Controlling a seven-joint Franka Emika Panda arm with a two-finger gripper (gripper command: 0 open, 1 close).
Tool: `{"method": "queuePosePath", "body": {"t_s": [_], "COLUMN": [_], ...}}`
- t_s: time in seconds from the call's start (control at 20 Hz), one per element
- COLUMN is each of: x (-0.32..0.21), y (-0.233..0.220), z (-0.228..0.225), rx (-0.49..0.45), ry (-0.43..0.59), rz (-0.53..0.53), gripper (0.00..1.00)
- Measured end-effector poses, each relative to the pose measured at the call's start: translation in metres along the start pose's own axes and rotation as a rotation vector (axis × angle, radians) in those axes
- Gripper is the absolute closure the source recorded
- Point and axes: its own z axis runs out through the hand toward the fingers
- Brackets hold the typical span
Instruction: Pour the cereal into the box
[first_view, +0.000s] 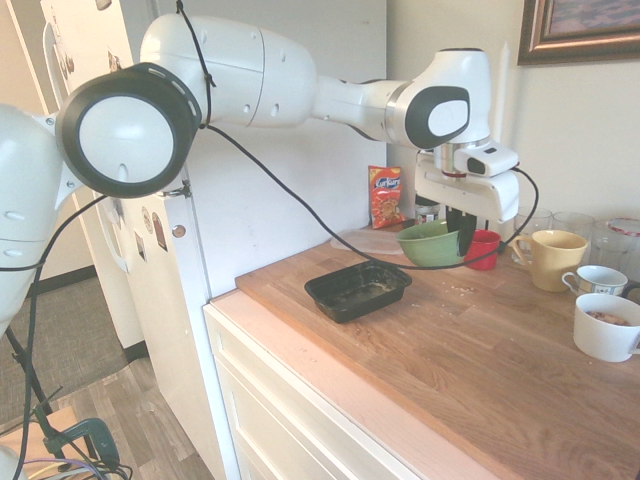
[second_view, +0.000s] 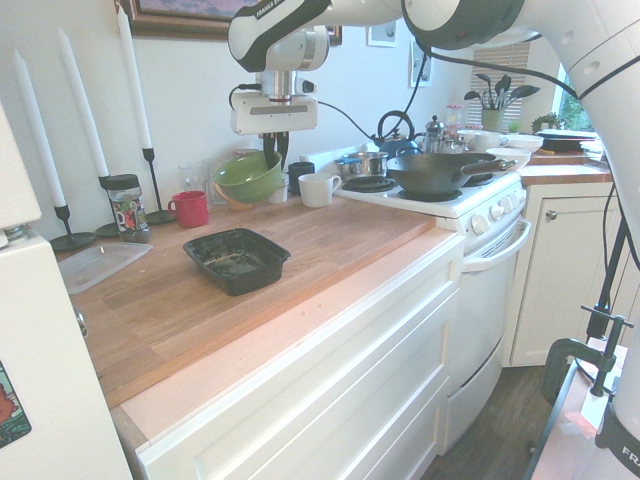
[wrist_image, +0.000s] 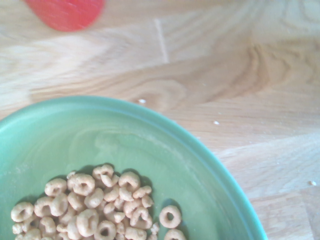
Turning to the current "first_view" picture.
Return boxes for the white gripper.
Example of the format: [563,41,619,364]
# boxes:
[413,149,521,257]

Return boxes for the green ceramic bowl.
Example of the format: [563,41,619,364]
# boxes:
[396,219,467,268]

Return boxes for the red mug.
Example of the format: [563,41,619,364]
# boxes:
[463,229,502,272]

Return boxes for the spice jar black lid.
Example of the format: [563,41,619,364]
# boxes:
[413,195,442,226]

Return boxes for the clear drinking glass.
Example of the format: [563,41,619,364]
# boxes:
[513,206,554,240]
[552,211,596,236]

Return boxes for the orange Kurkure snack bag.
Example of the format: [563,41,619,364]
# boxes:
[368,165,407,230]

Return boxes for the clear plastic lid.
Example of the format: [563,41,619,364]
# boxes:
[328,227,406,256]

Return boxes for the yellow mug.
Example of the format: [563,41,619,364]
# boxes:
[508,229,590,293]

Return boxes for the black plastic food tray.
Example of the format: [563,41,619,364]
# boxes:
[303,264,414,325]

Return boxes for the white cup blue pattern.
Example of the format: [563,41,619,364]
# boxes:
[561,264,630,299]

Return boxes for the glass jar red checked lid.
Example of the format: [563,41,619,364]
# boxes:
[592,217,640,274]

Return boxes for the large white cup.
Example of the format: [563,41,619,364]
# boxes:
[572,292,640,363]

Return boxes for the white refrigerator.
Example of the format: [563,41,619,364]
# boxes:
[9,0,389,480]

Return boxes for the white drawer cabinet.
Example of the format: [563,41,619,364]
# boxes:
[202,289,511,480]

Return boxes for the oval dark fridge magnet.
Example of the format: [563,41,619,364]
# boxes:
[151,212,167,251]

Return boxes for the dark green C-clamp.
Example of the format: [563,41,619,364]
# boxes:
[42,417,122,472]

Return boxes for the black stand pole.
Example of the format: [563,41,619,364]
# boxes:
[0,319,64,426]

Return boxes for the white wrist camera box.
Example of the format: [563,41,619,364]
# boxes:
[452,146,520,177]

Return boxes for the framed wall picture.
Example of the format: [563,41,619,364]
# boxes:
[517,0,640,66]

